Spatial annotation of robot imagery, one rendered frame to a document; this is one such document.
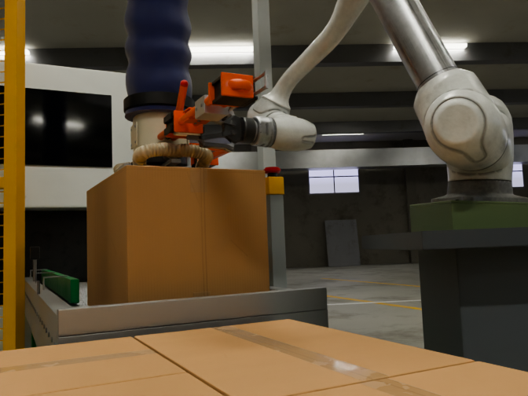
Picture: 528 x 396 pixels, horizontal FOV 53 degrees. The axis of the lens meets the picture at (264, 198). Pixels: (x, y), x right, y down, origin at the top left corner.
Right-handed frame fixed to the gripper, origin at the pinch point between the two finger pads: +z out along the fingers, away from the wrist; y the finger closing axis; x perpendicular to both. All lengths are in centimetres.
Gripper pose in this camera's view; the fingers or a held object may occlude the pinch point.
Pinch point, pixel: (185, 125)
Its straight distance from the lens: 149.4
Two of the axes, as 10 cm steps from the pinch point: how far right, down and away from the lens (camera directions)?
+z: -9.0, -0.2, -4.4
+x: -4.4, 0.9, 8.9
